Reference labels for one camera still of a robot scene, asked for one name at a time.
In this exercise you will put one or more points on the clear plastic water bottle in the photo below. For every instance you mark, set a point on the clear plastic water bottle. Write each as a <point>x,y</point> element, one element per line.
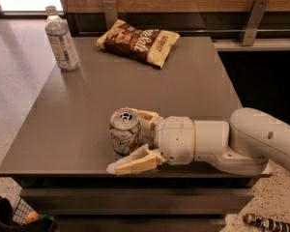
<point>61,41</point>

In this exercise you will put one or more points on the left metal bracket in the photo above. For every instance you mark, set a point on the left metal bracket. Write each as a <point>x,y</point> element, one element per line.
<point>110,12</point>

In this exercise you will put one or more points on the brown chip bag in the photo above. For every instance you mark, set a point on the brown chip bag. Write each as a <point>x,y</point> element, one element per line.
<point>150,46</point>

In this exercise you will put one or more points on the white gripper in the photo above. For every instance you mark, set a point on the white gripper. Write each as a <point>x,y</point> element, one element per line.
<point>175,139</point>

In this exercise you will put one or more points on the orange fruit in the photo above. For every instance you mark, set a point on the orange fruit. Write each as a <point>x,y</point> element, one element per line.
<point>31,217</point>

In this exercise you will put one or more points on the metal bracket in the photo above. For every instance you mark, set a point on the metal bracket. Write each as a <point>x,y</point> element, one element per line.
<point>248,34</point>
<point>110,12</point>

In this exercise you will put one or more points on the black striped cylinder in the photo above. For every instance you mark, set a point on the black striped cylinder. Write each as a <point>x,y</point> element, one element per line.
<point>266,223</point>

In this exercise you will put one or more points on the green white 7up can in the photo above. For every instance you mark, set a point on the green white 7up can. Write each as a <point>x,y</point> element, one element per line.
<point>125,132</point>

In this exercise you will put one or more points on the black wire basket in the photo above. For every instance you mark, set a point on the black wire basket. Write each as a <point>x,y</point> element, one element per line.
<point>8,225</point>

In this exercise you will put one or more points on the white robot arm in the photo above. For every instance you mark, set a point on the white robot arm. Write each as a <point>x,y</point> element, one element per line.
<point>243,145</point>

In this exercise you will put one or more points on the right metal bracket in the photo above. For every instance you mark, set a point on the right metal bracket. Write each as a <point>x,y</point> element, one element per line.
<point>248,34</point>

